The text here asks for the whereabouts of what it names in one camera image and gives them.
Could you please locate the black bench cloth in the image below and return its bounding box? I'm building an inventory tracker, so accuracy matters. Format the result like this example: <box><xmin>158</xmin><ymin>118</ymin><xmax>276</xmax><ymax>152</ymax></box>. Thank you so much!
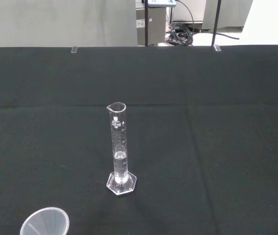
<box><xmin>0</xmin><ymin>45</ymin><xmax>278</xmax><ymax>235</ymax></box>

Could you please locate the grey metal cabinet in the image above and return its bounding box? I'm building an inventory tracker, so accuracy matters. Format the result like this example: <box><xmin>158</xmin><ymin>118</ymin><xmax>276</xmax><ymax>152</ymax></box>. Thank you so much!
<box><xmin>136</xmin><ymin>0</ymin><xmax>169</xmax><ymax>47</ymax></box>

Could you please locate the black stand pole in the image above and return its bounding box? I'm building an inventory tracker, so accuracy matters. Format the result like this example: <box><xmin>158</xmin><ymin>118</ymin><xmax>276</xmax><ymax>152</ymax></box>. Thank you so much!
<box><xmin>211</xmin><ymin>0</ymin><xmax>222</xmax><ymax>46</ymax></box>
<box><xmin>143</xmin><ymin>0</ymin><xmax>150</xmax><ymax>47</ymax></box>

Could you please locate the clear plastic funnel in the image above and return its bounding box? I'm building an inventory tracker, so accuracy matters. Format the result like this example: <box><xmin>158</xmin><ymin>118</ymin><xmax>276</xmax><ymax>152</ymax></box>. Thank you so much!
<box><xmin>19</xmin><ymin>207</ymin><xmax>70</xmax><ymax>235</ymax></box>

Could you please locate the black cable bundle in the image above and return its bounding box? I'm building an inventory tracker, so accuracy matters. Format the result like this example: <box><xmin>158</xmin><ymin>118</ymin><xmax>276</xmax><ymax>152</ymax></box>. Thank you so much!
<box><xmin>164</xmin><ymin>22</ymin><xmax>194</xmax><ymax>47</ymax></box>

